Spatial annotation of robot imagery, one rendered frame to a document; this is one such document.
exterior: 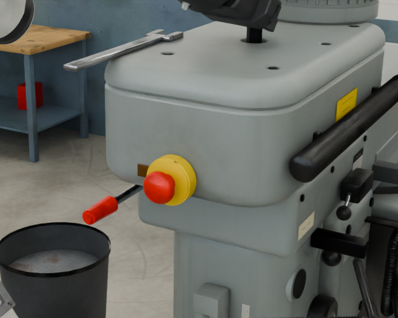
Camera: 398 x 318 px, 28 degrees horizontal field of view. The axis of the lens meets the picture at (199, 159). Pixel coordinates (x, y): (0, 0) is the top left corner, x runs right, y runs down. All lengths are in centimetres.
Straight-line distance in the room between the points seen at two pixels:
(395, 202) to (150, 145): 70
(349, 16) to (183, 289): 49
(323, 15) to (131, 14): 504
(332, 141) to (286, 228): 14
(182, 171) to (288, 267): 27
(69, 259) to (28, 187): 219
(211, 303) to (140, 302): 305
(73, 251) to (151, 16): 294
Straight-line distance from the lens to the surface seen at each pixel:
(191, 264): 116
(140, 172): 98
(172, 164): 93
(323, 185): 112
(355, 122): 106
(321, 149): 94
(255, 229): 105
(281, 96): 90
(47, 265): 347
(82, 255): 354
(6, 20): 106
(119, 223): 503
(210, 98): 91
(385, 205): 153
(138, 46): 104
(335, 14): 125
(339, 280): 132
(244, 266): 112
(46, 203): 537
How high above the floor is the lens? 211
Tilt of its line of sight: 20 degrees down
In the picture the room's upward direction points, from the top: 1 degrees clockwise
